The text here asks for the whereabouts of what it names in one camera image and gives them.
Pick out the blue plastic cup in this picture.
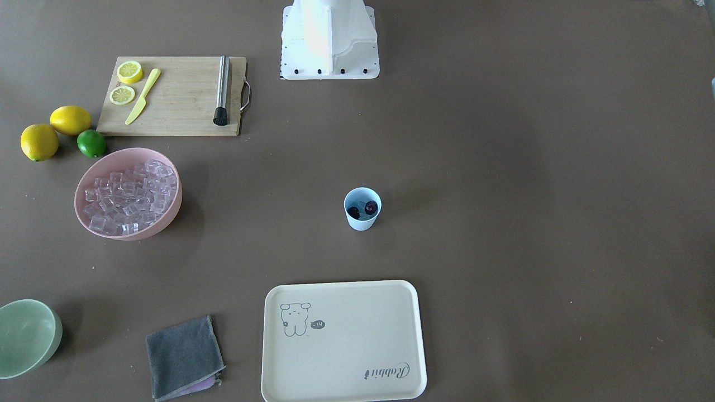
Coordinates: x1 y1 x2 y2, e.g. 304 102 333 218
343 186 382 231

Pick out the dark cherry pair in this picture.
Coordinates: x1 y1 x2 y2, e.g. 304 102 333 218
346 199 379 221

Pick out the pink bowl of ice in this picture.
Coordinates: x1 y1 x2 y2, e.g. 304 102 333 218
74 147 182 240

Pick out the cream rabbit tray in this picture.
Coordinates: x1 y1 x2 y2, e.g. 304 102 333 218
261 280 427 401

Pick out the wooden cutting board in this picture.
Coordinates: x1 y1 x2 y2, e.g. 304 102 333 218
97 56 250 137

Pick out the grey folded cloth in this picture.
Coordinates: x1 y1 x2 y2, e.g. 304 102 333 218
145 315 225 401

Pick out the yellow plastic knife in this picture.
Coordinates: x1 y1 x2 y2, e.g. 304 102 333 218
123 68 161 125

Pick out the lemon slice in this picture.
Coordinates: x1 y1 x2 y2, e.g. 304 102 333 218
109 85 136 106
116 60 144 84

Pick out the green lime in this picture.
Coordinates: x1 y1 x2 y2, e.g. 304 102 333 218
77 129 107 158

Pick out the yellow lemon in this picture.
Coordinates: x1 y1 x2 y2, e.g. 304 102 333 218
50 105 92 136
20 124 59 162

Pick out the green ceramic bowl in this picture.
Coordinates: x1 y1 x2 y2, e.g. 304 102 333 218
1 299 63 380

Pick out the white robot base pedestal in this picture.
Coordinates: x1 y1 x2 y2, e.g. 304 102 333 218
279 1 380 80

